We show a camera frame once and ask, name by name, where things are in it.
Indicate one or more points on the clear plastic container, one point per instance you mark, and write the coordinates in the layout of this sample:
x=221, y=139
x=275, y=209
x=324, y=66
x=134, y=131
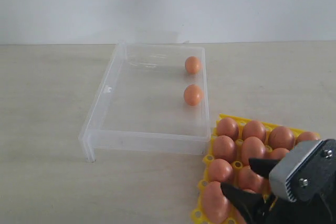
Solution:
x=139, y=105

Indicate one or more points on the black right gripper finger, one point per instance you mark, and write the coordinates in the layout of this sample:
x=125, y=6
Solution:
x=264, y=167
x=248, y=204

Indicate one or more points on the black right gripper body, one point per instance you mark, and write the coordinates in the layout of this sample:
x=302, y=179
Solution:
x=320, y=209

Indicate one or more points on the yellow plastic egg tray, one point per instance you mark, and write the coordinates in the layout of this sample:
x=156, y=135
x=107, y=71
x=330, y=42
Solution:
x=234, y=216

